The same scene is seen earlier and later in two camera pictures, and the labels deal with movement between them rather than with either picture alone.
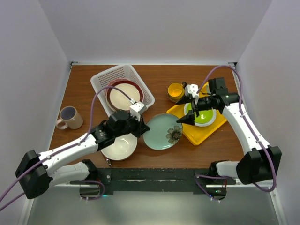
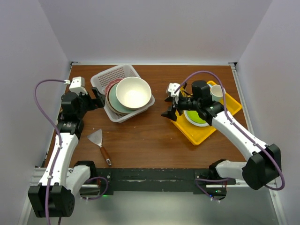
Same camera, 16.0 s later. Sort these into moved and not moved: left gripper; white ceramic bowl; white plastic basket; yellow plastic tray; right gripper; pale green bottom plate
Moved: left gripper; white ceramic bowl; pale green bottom plate; right gripper
Not moved: yellow plastic tray; white plastic basket
